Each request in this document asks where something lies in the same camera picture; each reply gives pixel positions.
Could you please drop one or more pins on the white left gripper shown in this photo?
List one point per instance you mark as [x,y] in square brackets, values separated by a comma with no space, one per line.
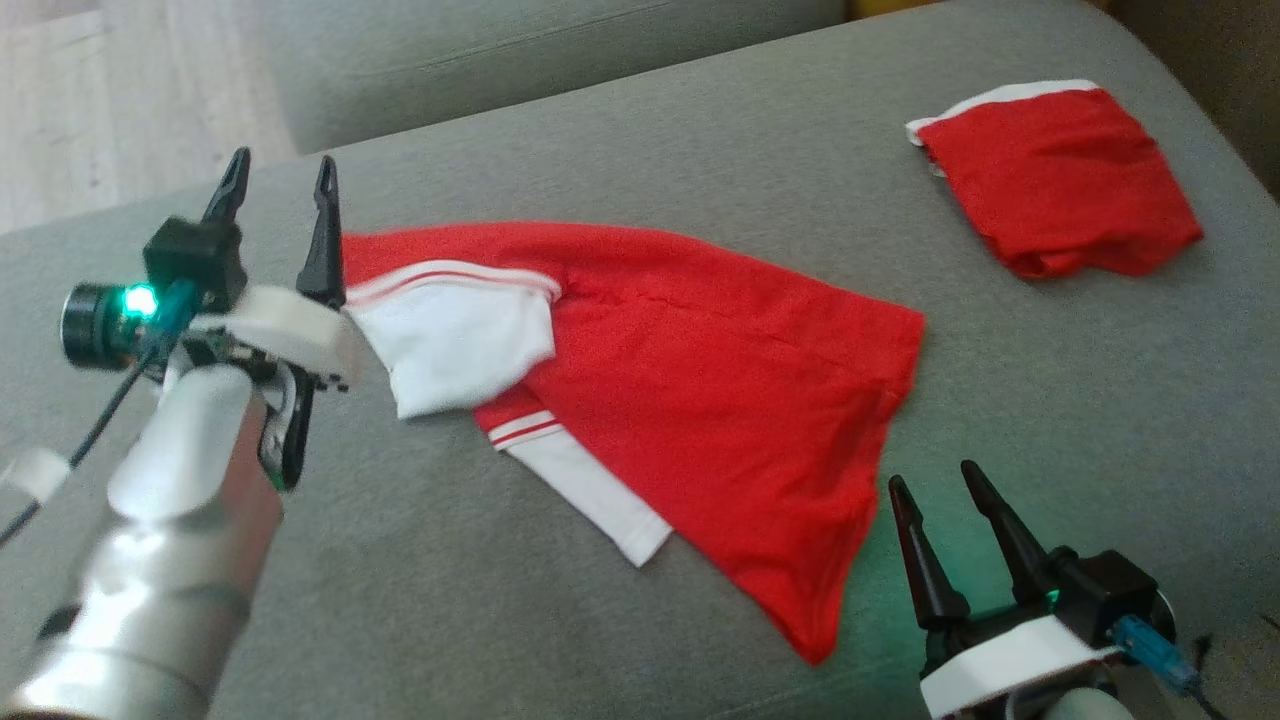
[290,330]

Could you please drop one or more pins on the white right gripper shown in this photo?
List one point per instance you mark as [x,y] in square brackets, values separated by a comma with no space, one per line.
[1000,660]

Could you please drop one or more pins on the red jersey shirt white sleeves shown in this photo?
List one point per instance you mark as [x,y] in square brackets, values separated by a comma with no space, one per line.
[720,400]

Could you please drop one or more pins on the red shorts white stripes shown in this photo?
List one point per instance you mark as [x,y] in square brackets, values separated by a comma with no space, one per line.
[1060,190]

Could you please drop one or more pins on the small grey sofa cushion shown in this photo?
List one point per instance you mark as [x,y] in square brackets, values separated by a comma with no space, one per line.
[450,60]

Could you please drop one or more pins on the large grey sofa seat cushion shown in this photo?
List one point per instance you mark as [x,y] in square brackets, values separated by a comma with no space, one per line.
[600,620]

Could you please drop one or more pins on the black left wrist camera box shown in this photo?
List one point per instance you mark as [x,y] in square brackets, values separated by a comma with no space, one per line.
[195,260]

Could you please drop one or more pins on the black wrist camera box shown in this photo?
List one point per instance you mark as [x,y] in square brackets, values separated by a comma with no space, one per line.
[1105,595]
[195,260]

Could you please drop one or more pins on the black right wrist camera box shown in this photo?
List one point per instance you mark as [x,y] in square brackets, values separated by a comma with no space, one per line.
[1105,595]

